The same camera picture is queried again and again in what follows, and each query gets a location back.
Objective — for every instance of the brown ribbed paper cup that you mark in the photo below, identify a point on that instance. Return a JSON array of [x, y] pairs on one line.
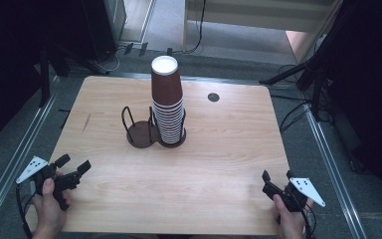
[[166, 86]]

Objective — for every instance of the dark cabinet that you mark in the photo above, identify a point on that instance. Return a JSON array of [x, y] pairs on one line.
[[104, 26]]

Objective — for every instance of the round black table grommet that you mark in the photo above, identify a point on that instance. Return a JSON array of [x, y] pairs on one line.
[[213, 97]]

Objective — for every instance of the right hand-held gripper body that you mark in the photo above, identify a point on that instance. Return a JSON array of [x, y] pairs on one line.
[[306, 189]]

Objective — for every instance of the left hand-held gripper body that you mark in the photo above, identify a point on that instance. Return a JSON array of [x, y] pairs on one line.
[[30, 167]]

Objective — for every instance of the person's left hand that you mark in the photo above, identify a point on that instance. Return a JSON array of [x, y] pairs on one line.
[[48, 212]]

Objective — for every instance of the aluminium floor rail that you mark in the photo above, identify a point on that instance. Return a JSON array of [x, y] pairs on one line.
[[20, 156], [336, 176]]

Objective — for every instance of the black metal stand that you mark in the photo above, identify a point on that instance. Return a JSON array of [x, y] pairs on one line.
[[315, 66]]

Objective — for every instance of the person's right hand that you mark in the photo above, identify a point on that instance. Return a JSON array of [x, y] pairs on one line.
[[290, 224]]

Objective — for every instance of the white desk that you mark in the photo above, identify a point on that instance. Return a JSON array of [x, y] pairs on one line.
[[262, 16]]

